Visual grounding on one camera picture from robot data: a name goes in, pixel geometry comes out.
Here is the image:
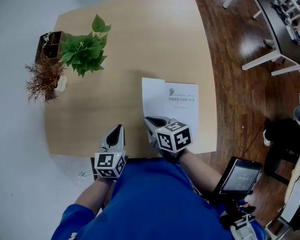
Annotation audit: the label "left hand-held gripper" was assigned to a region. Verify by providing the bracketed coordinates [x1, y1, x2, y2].
[93, 124, 130, 179]

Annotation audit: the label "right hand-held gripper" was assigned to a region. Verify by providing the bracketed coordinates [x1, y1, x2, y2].
[143, 115, 193, 164]

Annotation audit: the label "white and yellow book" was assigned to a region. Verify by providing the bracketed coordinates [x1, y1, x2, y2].
[141, 77, 200, 145]

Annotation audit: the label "person's right forearm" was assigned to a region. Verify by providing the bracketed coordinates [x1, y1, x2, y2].
[178, 150, 223, 195]

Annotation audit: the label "person's left forearm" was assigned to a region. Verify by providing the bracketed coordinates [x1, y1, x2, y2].
[74, 176, 116, 215]

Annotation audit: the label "person's blue shirt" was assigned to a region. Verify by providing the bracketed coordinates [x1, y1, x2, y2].
[51, 157, 265, 240]

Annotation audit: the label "light wood table white legs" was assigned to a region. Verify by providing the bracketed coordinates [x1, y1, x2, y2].
[43, 0, 218, 160]

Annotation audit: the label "brown dried plant white pot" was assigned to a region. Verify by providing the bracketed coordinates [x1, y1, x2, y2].
[24, 51, 69, 105]

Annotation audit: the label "green potted plant white pot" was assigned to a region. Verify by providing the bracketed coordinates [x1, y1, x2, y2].
[58, 13, 113, 79]

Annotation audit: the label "black tablet screen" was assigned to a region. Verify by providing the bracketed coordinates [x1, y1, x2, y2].
[218, 156, 263, 196]

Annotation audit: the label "dark wooden organizer box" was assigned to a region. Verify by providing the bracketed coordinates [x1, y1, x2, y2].
[34, 30, 68, 65]

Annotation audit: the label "black chair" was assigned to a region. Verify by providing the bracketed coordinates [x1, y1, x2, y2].
[263, 146, 300, 185]

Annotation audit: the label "dark desk white legs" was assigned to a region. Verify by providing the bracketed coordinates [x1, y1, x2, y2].
[222, 0, 300, 77]

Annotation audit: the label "white wall plug with cable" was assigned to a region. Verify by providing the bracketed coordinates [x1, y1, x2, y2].
[77, 170, 97, 184]

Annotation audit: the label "black device mount with cables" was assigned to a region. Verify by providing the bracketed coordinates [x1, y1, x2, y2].
[209, 191, 257, 235]

